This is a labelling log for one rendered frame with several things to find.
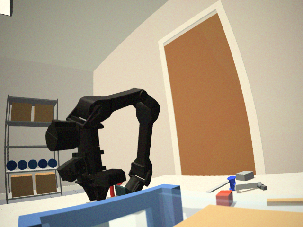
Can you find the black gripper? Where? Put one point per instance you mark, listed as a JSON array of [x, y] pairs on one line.
[[97, 181]]

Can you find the grey crank handle with blue knob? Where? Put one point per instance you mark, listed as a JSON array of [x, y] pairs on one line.
[[240, 186]]

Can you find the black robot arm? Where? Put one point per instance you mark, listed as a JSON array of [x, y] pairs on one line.
[[78, 133]]

